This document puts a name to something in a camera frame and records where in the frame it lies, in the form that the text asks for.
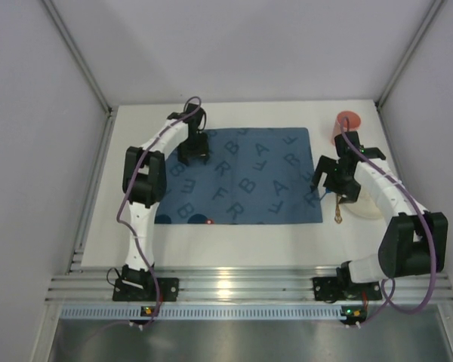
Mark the blue letter placemat cloth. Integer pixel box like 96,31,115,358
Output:
155,127,322,225

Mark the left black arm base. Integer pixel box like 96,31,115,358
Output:
112,278,179,302

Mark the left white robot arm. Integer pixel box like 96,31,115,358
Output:
116,97,210,272

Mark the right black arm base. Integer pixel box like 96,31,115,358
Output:
312,277,382,304

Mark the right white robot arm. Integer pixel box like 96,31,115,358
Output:
310,131,448,284

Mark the cream round plate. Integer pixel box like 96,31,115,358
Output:
344,189,383,219

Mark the gold metal fork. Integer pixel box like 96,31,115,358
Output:
334,194,343,224

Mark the pink plastic cup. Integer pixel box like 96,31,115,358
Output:
331,110,362,145

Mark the left aluminium frame post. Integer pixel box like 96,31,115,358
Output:
39,0,112,116

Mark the aluminium frame post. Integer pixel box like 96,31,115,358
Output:
39,0,112,116
374,0,447,112

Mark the aluminium mounting rail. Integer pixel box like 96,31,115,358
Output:
45,265,453,302

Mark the perforated grey cable duct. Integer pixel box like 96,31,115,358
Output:
60,305,365,321

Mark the right aluminium frame post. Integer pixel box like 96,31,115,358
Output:
374,0,447,112

